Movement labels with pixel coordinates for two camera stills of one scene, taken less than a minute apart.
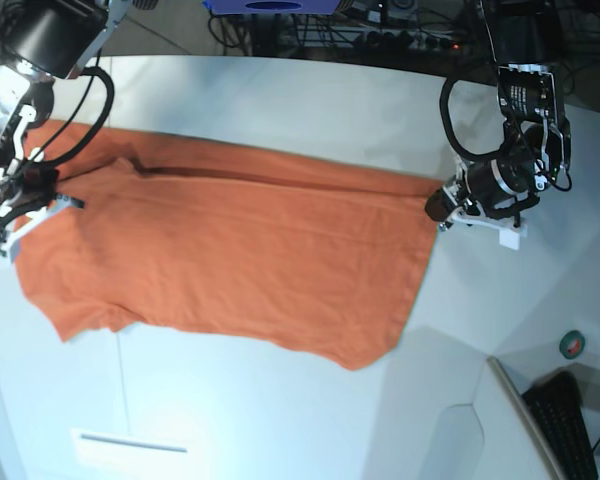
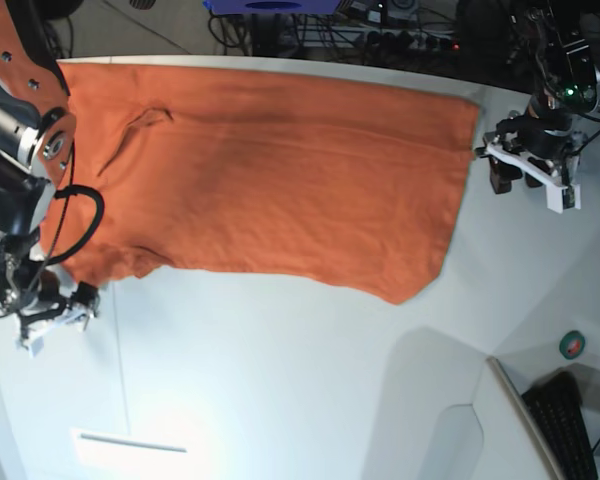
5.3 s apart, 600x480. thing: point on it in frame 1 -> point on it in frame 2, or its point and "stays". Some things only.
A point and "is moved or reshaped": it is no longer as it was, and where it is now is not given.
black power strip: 412,41 stays
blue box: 272,7 stays
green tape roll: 572,344 stays
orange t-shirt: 169,238 is moved or reshaped
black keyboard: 555,402 stays
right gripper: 536,150 -> 574,88
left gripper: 16,101 -> 26,284
